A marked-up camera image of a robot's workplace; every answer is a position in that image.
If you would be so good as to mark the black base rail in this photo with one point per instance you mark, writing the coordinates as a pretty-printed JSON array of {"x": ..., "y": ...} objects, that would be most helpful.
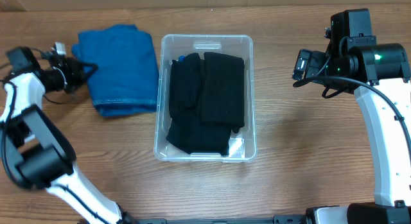
[{"x": 277, "y": 219}]

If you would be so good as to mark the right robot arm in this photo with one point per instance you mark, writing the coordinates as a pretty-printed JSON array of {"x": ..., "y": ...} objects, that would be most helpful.
[{"x": 378, "y": 75}]

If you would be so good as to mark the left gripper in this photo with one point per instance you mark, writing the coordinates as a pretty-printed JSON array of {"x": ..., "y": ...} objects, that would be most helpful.
[{"x": 74, "y": 75}]

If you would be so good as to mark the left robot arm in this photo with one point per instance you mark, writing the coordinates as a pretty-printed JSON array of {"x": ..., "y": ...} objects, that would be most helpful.
[{"x": 34, "y": 152}]

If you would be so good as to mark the blue denim jeans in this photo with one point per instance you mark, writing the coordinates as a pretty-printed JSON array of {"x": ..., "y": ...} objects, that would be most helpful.
[{"x": 127, "y": 78}]

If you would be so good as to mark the clear plastic storage container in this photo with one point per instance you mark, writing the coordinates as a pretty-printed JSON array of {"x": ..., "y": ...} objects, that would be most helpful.
[{"x": 242, "y": 145}]

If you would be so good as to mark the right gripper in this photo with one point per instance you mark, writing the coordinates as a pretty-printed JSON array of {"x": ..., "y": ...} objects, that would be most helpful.
[{"x": 322, "y": 61}]

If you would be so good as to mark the black cloth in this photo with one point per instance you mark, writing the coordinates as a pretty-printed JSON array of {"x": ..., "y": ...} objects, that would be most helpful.
[
  {"x": 190, "y": 135},
  {"x": 223, "y": 95},
  {"x": 185, "y": 85}
]

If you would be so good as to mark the blue glitter fabric garment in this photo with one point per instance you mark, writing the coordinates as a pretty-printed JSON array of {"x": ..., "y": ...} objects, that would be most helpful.
[{"x": 181, "y": 58}]

